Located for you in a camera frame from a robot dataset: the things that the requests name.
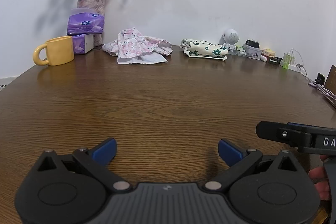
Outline cream teal flower garment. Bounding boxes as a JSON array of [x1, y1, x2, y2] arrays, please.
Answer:
[[180, 39, 228, 61]]

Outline person right hand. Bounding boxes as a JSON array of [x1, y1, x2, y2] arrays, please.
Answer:
[[308, 165, 331, 201]]

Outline white power strip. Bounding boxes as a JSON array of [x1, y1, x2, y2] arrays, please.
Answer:
[[288, 64, 301, 73]]

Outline brown cardboard board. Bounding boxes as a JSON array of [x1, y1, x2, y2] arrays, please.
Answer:
[[324, 65, 336, 94]]

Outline black label box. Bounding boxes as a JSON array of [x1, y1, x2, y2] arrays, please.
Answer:
[[266, 56, 282, 65]]

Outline green liquid bottle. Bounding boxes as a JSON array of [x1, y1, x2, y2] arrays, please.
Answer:
[[280, 51, 293, 69]]

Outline white tube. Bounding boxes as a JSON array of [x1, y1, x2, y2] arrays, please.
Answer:
[[260, 55, 267, 62]]

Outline yellow sticky notes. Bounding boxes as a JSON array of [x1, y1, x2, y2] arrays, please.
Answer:
[[262, 48, 276, 56]]

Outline grey storage box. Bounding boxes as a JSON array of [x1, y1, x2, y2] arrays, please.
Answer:
[[242, 44, 262, 60]]

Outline small green white items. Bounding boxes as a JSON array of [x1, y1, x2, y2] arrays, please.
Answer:
[[235, 46, 247, 57]]

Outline black charger on box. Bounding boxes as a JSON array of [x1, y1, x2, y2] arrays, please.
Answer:
[[245, 39, 260, 48]]

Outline white robot figurine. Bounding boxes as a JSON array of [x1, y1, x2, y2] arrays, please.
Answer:
[[219, 29, 239, 55]]

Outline yellow mug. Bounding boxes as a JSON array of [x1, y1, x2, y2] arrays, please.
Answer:
[[33, 35, 74, 66]]

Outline lower purple tissue pack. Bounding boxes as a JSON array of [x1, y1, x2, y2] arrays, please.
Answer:
[[72, 34, 94, 55]]

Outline purple tissue pack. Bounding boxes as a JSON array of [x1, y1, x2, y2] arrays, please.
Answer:
[[67, 8, 105, 36], [72, 34, 94, 55]]

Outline pink floral garment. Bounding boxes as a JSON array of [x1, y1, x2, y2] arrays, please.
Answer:
[[102, 28, 173, 65]]

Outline upper purple tissue pack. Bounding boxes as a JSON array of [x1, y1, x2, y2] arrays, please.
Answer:
[[67, 8, 105, 36]]

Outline pink marbled vase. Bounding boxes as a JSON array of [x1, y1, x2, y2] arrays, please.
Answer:
[[77, 0, 105, 48]]

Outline pink white cables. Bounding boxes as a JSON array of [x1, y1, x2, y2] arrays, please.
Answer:
[[291, 48, 336, 98]]

